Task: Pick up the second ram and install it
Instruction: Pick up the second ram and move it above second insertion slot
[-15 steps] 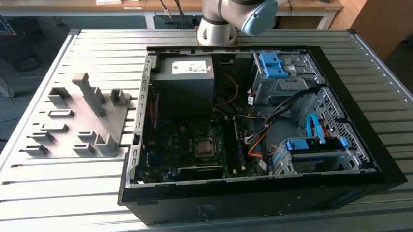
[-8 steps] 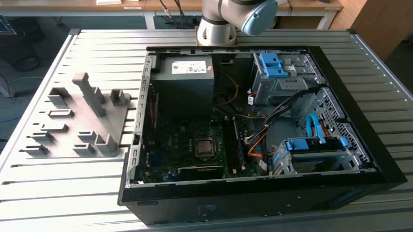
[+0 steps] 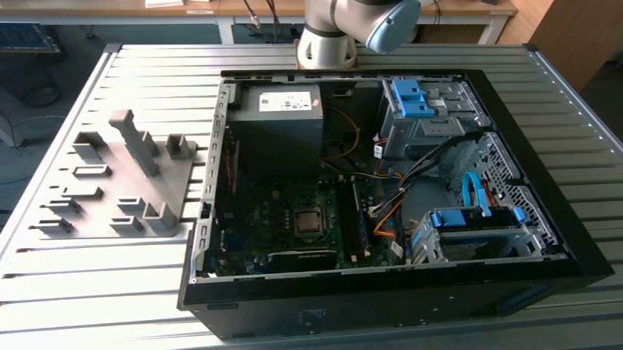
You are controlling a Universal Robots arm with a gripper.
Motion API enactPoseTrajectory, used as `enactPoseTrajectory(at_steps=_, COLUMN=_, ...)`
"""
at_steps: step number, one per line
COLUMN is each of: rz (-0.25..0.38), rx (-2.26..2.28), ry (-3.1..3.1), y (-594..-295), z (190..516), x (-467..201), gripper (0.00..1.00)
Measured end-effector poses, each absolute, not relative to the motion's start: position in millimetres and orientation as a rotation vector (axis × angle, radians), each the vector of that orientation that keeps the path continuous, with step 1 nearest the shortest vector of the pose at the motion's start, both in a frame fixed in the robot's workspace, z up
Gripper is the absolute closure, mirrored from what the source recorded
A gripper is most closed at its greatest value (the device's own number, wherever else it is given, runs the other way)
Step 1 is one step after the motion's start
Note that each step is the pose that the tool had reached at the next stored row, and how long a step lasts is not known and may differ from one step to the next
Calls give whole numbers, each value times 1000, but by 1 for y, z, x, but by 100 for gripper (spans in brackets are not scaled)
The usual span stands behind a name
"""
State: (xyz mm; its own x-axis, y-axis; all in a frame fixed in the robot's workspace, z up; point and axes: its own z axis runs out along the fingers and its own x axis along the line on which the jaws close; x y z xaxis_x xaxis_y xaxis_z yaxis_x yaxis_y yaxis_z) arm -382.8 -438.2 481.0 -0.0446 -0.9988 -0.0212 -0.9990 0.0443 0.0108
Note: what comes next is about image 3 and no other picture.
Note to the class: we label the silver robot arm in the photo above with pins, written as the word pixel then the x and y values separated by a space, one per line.
pixel 326 43

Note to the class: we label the silver CPU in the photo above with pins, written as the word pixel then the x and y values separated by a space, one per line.
pixel 307 221

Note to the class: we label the grey power supply unit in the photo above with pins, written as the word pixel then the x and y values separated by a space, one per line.
pixel 282 124

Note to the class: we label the green motherboard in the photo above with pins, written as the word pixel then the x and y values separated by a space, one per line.
pixel 263 218

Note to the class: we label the black graphics card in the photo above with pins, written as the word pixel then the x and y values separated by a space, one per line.
pixel 302 259

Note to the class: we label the grey metal drive cage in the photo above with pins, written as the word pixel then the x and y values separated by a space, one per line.
pixel 423 135

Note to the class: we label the blue tall disk carrier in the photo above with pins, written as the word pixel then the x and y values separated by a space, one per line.
pixel 406 95

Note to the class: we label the blue flat disk carrier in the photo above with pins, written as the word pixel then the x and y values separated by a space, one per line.
pixel 452 218

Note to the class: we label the grey parts rack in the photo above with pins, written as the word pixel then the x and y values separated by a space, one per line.
pixel 127 182

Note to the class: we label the black PC case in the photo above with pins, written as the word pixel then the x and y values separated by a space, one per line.
pixel 390 302

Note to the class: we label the grey metal disk bay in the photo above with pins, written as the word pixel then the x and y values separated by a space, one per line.
pixel 487 240

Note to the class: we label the white box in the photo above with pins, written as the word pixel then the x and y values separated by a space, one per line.
pixel 166 3

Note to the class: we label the wooden desk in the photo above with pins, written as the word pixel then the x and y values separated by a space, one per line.
pixel 98 9

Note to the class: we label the brown wooden cabinet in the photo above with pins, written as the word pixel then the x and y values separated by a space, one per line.
pixel 574 36

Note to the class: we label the blue screen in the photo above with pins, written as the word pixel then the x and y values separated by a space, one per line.
pixel 24 36

